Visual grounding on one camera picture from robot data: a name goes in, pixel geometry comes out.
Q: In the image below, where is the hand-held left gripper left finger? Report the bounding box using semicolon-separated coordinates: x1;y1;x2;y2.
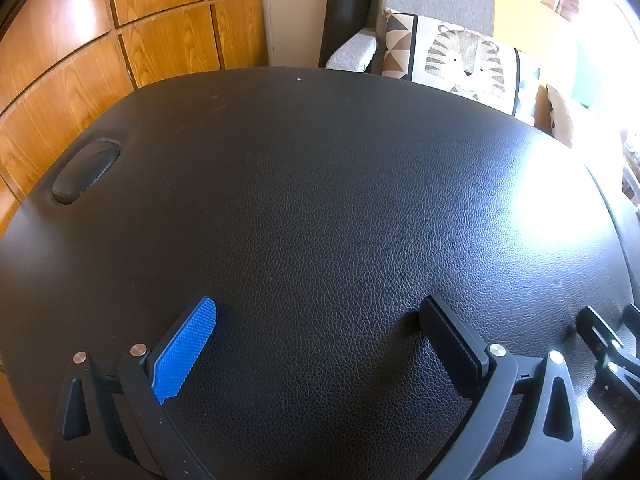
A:
50;296;217;480

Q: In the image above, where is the deer print pillow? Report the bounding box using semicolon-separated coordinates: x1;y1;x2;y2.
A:
545;84;587;148

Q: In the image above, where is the tiger print pillow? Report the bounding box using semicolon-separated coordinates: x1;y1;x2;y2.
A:
382;8;542;123

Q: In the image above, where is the black rolled mat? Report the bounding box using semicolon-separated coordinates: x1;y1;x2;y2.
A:
320;0;383;68

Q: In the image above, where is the wooden wardrobe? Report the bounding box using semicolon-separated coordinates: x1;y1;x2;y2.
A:
0;0;275;246

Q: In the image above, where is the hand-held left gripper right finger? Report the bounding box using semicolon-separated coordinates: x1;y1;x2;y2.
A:
419;294;583;480

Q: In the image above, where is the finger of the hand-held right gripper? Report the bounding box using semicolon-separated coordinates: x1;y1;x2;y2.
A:
576;306;623;361
622;305;640;346

